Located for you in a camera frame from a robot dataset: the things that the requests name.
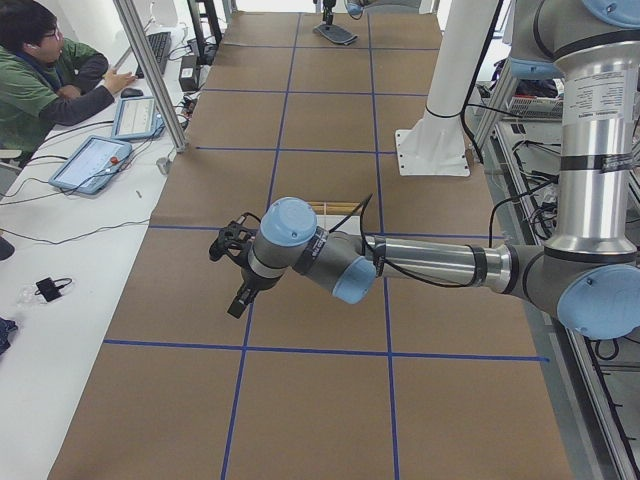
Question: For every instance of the teach pendant tablet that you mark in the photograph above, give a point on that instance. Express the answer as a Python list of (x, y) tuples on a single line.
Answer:
[(92, 166), (137, 118)]

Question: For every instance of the aluminium frame post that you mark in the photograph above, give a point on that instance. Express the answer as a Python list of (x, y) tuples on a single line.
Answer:
[(136, 32)]

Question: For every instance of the near teach pendant tablet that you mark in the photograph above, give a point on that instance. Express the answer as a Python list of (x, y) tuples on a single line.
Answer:
[(92, 166)]

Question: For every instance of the black keyboard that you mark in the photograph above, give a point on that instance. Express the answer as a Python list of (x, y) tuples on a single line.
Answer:
[(160, 44)]

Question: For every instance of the small black adapter box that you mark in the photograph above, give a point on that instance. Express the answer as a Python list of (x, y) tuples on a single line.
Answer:
[(51, 289)]

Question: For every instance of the person in green shirt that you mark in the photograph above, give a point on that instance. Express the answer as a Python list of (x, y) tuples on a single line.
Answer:
[(47, 80)]

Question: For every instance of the black computer mouse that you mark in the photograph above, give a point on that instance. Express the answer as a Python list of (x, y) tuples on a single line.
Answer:
[(131, 93)]

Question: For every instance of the wooden towel rack white base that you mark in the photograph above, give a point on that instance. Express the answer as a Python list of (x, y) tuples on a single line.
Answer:
[(335, 208)]

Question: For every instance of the black power box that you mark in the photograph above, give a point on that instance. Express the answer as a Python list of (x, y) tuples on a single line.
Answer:
[(189, 74)]

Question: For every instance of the grey blue towel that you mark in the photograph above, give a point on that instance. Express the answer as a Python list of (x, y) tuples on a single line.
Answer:
[(335, 34)]

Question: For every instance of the white central pedestal column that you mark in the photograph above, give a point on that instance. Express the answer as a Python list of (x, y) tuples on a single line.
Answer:
[(435, 145)]

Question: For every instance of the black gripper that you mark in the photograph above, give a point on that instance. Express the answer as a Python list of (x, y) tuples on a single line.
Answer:
[(248, 278), (328, 7)]

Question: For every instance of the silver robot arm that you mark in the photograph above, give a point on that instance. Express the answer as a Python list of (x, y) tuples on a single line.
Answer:
[(357, 8), (585, 275)]

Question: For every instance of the far teach pendant tablet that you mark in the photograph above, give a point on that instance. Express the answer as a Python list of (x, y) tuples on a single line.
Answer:
[(137, 118)]

